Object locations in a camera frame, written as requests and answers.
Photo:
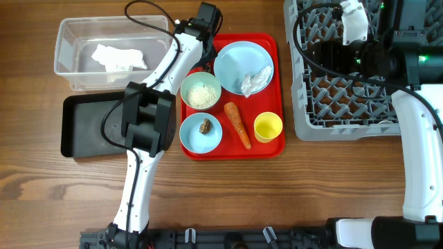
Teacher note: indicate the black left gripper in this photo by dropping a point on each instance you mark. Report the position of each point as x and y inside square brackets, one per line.
[210, 55]

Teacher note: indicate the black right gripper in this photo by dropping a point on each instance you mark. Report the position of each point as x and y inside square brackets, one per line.
[329, 49]

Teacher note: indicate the green bowl with rice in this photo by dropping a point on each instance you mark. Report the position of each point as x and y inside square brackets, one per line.
[201, 91]

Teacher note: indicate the clear plastic wrap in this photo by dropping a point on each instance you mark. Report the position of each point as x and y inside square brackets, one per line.
[257, 82]

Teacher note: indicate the white tissue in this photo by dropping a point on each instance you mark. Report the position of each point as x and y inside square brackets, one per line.
[117, 60]

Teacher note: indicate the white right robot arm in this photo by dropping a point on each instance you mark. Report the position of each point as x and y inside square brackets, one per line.
[399, 58]

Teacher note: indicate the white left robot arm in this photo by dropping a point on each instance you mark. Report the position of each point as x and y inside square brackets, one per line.
[149, 112]

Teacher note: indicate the grey dishwasher rack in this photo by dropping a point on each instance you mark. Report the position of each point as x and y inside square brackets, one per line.
[326, 108]

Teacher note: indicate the clear plastic waste bin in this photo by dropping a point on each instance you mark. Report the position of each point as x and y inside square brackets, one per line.
[78, 39]

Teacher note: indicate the large light blue plate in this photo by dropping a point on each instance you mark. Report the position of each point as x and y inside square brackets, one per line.
[236, 60]

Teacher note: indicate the orange carrot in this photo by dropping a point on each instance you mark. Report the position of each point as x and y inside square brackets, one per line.
[233, 115]

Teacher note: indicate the red plastic tray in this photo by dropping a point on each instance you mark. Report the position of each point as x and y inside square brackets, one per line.
[269, 99]

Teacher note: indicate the brown food scrap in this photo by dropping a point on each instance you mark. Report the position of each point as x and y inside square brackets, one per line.
[205, 127]

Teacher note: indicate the yellow plastic cup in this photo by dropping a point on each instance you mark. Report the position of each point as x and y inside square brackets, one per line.
[267, 126]

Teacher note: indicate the small light blue bowl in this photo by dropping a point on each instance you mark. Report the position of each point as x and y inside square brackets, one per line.
[196, 142]

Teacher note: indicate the black rectangular tray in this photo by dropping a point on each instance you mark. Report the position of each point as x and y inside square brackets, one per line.
[81, 120]

